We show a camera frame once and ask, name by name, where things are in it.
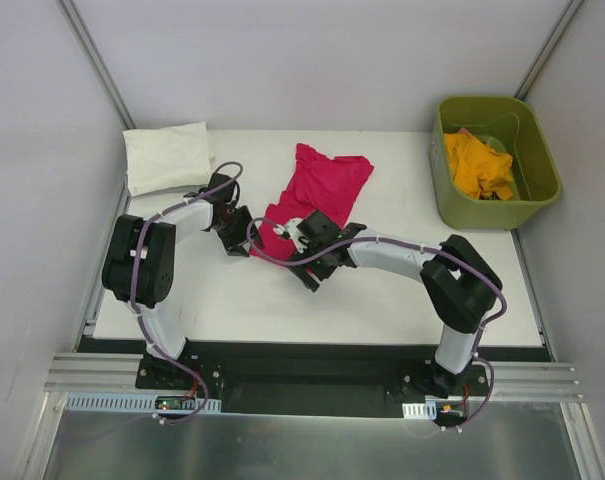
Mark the aluminium extrusion rail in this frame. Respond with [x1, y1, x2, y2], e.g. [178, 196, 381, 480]
[44, 352, 142, 393]

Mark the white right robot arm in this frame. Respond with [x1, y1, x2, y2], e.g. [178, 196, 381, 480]
[274, 210, 506, 398]

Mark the left white cable duct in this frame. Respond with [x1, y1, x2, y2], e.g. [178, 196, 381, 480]
[66, 393, 222, 416]

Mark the yellow t shirt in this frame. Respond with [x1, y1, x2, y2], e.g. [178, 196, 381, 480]
[444, 129, 514, 201]

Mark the magenta t shirt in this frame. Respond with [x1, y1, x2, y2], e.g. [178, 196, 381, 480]
[248, 142, 375, 266]

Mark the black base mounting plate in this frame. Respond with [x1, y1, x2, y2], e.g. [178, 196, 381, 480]
[76, 339, 498, 416]

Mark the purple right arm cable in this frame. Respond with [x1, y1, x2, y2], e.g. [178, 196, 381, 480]
[245, 217, 508, 439]

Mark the right white cable duct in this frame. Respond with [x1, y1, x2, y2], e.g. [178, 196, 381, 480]
[402, 401, 437, 421]

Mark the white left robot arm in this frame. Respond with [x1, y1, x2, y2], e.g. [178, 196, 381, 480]
[101, 172, 261, 389]

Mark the folded white t shirt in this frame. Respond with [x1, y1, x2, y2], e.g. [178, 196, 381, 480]
[123, 122, 214, 197]

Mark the olive green plastic bin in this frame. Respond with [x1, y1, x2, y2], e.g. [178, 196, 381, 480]
[429, 96, 562, 230]

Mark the white cable duct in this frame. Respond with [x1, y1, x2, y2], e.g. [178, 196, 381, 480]
[66, 393, 222, 416]
[402, 401, 437, 421]

